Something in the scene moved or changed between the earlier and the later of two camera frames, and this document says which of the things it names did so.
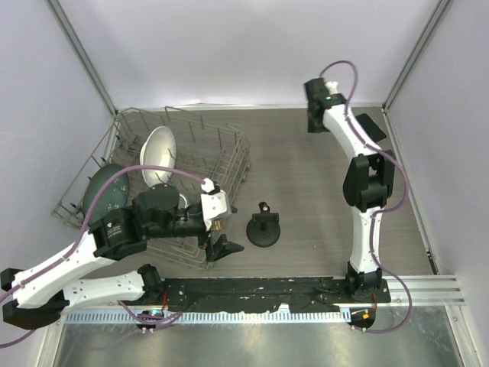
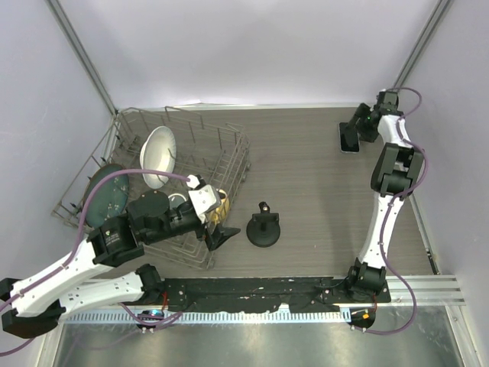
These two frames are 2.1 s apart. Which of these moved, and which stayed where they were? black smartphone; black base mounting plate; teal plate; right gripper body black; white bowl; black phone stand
Moved: black smartphone; right gripper body black
Stayed: teal plate; black base mounting plate; black phone stand; white bowl
